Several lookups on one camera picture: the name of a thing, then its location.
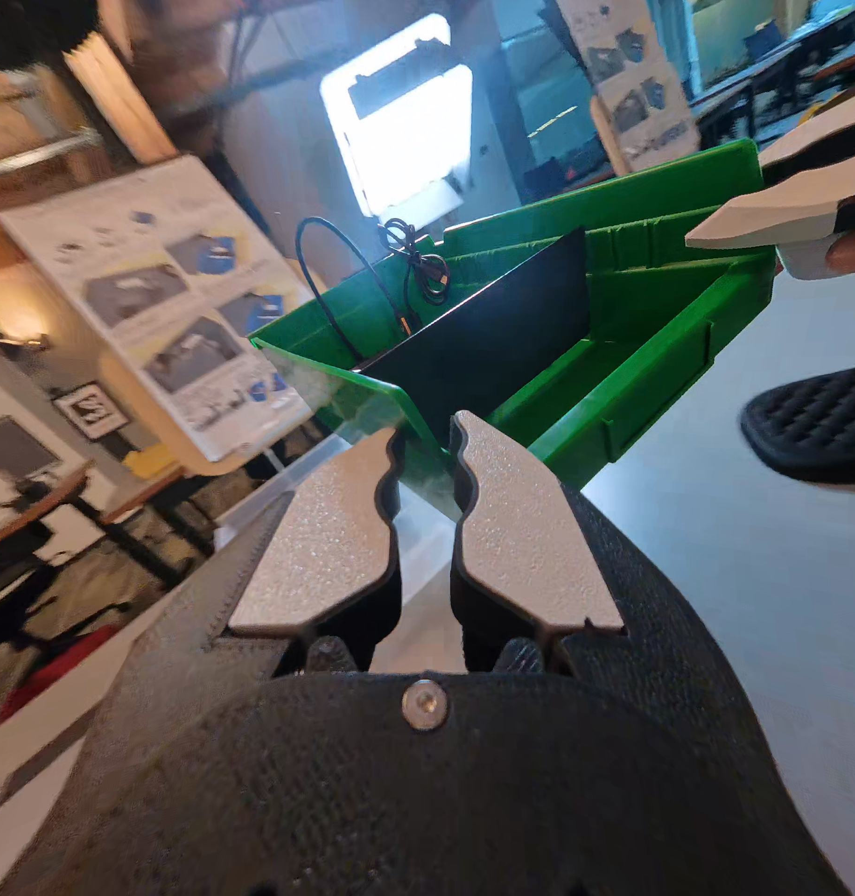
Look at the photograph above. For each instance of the yellow sheet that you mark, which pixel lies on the yellow sheet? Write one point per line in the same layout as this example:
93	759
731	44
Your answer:
151	462

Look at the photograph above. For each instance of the green plastic bin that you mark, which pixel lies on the green plastic bin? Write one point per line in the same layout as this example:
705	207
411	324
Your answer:
644	329

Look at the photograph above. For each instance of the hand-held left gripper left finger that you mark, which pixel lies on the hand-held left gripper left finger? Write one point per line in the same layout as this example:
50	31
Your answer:
315	539

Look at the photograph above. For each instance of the wooden easel with poster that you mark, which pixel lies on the wooden easel with poster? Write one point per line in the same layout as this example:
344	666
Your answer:
637	91

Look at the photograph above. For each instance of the black white marker tag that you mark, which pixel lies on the black white marker tag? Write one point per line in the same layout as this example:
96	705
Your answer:
91	409

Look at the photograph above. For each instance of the printed instruction sheet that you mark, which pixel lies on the printed instruction sheet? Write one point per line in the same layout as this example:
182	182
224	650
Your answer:
140	231

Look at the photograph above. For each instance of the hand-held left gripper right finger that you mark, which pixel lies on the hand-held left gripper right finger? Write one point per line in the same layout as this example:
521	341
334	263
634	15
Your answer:
532	539

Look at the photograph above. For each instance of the black divider panel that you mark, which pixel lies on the black divider panel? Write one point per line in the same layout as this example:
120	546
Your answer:
483	336

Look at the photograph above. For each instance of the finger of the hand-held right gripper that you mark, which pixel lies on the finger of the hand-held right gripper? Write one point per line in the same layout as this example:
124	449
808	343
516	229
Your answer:
770	217
826	129

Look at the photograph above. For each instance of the bright light panel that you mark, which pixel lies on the bright light panel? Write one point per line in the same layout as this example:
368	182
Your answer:
399	154

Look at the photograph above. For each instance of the black textured pad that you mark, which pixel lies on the black textured pad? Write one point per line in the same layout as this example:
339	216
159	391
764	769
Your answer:
819	420

